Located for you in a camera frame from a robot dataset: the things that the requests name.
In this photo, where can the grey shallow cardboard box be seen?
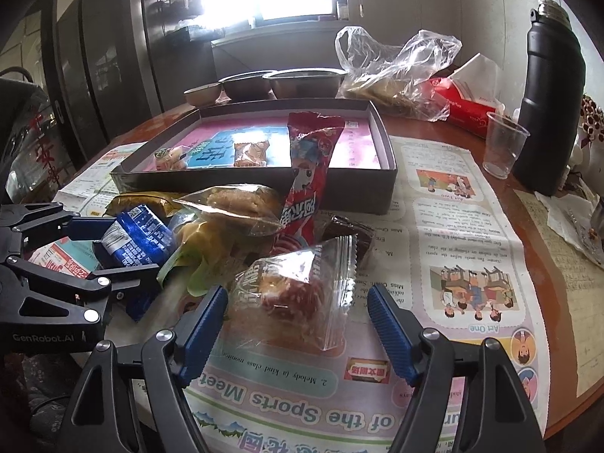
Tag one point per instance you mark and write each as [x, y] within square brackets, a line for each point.
[354, 188]

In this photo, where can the large steel bowl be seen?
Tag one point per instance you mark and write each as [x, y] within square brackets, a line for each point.
[306, 82]

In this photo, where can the white crumpled paper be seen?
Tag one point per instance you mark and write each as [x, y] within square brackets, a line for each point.
[559, 212]

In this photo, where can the dried flower bouquet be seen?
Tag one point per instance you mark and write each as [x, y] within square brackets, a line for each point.
[593, 118]

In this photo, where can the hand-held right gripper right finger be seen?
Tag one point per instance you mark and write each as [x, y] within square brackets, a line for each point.
[391, 335]

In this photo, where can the clear packet with reddish pastry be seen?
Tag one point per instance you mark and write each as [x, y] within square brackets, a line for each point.
[292, 297]

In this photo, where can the printed newspaper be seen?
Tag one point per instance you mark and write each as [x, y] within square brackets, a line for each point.
[472, 245]

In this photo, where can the black thermos bottle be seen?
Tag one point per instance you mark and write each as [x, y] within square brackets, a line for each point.
[549, 104]

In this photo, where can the brown cake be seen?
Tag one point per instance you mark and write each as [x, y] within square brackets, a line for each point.
[351, 240]

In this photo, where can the clear plastic bag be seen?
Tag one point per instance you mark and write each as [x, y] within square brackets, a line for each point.
[401, 71]

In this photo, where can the green clear snack packet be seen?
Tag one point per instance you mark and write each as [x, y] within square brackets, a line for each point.
[198, 250]

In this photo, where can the medium steel bowl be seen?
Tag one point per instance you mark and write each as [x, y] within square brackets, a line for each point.
[245, 86]

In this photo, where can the pill blister pack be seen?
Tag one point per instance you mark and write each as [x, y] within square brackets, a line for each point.
[587, 238]

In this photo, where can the long red snack packet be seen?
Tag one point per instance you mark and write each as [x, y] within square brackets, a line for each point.
[306, 160]

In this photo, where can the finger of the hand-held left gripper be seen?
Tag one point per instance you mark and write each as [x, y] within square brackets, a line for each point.
[47, 219]
[137, 304]

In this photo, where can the red white leaflet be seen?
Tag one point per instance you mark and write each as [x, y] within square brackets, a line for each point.
[61, 257]

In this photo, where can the handwritten paper sheet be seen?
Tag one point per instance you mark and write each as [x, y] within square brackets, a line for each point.
[566, 316]

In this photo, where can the red tissue box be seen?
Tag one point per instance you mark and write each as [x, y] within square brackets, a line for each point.
[453, 104]

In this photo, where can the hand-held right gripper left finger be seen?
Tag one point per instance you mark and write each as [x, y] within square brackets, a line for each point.
[203, 335]

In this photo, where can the clear plastic cup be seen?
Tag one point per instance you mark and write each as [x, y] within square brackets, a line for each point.
[502, 146]

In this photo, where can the blue snack packet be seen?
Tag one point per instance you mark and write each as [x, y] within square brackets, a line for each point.
[137, 236]

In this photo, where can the dark refrigerator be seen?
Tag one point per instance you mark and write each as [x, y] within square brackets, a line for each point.
[113, 56]

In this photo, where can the yellow snack packet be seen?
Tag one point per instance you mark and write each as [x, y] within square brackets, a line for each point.
[141, 200]

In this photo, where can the small ceramic bowl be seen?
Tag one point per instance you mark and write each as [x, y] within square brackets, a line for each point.
[203, 94]

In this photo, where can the clear packet with yellow pastry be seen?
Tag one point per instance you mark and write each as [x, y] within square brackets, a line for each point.
[236, 200]

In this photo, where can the green wrapped candy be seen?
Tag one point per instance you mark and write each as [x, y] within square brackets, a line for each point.
[163, 154]

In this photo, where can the grey counter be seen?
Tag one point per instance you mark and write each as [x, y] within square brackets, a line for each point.
[283, 49]

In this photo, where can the small orange biscuit packet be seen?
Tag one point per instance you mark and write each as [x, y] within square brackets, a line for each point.
[250, 153]

